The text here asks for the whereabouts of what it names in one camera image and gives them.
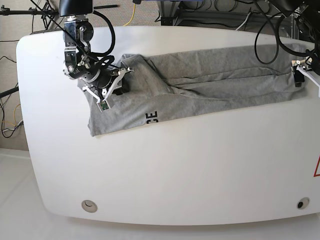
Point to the table grommet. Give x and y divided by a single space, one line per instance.
89 206
303 203

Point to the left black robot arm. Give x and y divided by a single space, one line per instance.
304 16

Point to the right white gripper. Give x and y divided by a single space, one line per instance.
104 84

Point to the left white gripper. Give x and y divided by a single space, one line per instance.
301 70

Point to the black tripod stand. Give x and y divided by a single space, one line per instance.
48 11

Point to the grey T-shirt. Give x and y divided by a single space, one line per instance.
185 84

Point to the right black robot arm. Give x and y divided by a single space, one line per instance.
77 34

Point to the right table grommet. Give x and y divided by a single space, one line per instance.
303 203

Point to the left table grommet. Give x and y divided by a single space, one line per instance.
89 206

